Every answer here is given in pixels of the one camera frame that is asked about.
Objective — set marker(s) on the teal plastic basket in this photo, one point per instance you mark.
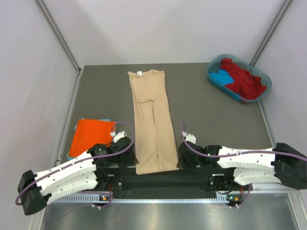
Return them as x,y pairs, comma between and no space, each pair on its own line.
214,66

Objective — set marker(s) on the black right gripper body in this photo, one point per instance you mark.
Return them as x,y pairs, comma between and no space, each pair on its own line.
185,163

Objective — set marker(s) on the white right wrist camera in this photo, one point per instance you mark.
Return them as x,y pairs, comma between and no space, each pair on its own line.
189,137

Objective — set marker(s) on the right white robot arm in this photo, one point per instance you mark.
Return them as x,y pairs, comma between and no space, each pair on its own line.
281,164

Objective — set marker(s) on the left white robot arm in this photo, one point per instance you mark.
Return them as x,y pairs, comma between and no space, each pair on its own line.
86,172

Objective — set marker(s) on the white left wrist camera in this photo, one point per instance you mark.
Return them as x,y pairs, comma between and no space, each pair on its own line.
117,136

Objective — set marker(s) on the aluminium corner post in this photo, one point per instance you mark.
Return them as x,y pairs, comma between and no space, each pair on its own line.
272,28
56,31

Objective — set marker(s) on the light blue folded t shirt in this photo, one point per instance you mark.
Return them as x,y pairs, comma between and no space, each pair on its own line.
72,155

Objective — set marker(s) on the left aluminium corner post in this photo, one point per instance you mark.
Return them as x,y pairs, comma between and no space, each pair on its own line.
56,31

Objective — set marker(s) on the right aluminium corner post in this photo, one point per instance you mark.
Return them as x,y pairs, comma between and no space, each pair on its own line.
272,28

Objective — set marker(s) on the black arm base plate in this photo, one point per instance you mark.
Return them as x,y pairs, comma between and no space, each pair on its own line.
208,179

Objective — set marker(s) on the aluminium frame rail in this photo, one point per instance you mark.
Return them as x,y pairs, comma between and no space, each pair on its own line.
272,189

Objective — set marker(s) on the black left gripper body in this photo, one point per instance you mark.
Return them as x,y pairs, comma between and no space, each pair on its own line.
126,160

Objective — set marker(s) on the beige t shirt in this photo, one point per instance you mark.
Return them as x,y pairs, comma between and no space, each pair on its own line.
155,145

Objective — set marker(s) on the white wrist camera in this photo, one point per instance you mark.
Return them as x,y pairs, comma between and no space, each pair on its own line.
117,136
189,137

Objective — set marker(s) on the blue t shirt in basket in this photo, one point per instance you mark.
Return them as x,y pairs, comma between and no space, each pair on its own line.
222,77

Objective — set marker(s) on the orange folded t shirt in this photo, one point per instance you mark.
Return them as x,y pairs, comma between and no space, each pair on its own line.
92,136

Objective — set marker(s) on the red t shirt in basket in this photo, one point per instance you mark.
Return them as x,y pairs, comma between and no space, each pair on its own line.
246,85

